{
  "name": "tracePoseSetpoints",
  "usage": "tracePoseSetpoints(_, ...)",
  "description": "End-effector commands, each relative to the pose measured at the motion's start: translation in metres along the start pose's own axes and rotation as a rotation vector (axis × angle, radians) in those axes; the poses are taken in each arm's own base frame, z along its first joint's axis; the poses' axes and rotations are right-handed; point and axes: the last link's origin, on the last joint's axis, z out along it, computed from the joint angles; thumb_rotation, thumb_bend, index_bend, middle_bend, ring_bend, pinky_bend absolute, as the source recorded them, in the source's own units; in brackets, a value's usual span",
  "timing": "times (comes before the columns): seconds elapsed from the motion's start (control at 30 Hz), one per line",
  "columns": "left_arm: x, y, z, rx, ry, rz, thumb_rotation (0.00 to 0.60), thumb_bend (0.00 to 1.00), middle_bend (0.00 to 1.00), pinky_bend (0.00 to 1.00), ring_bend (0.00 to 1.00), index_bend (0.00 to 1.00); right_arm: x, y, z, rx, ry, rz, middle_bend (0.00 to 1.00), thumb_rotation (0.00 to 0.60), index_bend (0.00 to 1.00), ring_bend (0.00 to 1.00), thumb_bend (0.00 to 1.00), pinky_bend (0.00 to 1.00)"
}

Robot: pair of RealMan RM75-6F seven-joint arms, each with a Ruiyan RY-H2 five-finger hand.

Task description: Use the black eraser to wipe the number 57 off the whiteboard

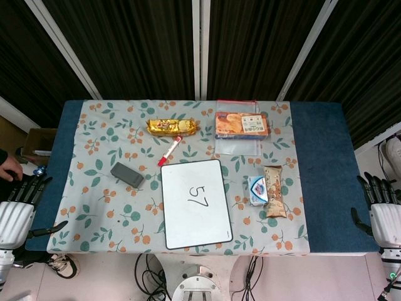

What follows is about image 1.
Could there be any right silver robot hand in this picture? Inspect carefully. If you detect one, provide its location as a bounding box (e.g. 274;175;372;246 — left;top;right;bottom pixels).
350;171;401;250

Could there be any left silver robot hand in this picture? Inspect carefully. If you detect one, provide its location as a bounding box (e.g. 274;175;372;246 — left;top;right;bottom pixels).
0;174;69;250

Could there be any grey eraser block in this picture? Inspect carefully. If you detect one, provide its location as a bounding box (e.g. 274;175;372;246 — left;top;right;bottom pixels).
110;161;145;189

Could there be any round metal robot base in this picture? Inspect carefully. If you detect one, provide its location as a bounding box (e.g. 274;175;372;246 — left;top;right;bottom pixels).
170;265;224;301

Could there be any bystander bare hand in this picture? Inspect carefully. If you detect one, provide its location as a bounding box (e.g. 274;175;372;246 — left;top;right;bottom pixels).
0;149;24;182

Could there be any white shoe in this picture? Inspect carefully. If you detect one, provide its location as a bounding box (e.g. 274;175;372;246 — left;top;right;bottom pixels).
384;137;401;172

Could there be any brown cardboard box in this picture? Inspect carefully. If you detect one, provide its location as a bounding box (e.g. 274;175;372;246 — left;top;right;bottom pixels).
15;127;59;167

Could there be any blue table cover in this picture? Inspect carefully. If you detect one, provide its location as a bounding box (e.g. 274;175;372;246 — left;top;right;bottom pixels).
24;99;380;253

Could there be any brown snack bar wrapper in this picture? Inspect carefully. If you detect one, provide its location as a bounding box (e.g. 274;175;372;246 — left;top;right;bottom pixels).
261;165;288;219

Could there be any floral tablecloth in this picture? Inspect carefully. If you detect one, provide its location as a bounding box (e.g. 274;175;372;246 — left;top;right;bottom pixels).
46;99;311;256

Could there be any white blue soap box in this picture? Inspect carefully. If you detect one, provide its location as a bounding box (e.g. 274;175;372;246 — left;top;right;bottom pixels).
247;176;270;207

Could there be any clear zip bag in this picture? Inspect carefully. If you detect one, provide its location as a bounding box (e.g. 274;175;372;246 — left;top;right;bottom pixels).
215;99;263;156

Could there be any red white marker pen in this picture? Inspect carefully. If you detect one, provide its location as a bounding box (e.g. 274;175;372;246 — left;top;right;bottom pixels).
157;135;184;167

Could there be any orange blue cracker box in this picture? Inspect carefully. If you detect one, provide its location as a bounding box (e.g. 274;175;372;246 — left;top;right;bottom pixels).
214;111;270;140

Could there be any gold biscuit packet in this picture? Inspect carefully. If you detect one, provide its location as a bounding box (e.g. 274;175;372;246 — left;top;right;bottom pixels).
145;118;198;137

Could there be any black floor cable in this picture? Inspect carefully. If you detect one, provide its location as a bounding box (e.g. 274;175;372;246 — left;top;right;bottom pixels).
230;255;261;296
134;253;174;301

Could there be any white whiteboard black frame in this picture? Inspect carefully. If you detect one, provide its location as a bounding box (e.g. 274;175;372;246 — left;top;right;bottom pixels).
160;159;234;250

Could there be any white partition post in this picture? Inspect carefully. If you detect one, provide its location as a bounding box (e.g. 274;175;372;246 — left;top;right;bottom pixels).
24;0;102;100
275;0;340;102
191;0;208;100

